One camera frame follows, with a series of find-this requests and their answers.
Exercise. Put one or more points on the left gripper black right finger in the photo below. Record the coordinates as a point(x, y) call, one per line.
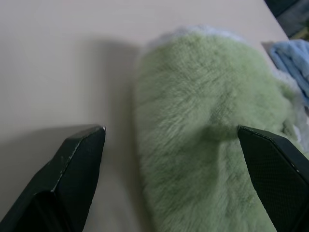
point(280, 174)

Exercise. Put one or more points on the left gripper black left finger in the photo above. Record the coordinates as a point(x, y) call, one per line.
point(74, 171)

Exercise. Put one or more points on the green towel with white trim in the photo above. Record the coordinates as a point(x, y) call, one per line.
point(188, 108)

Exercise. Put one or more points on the light blue cloth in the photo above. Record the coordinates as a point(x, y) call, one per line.
point(293, 62)

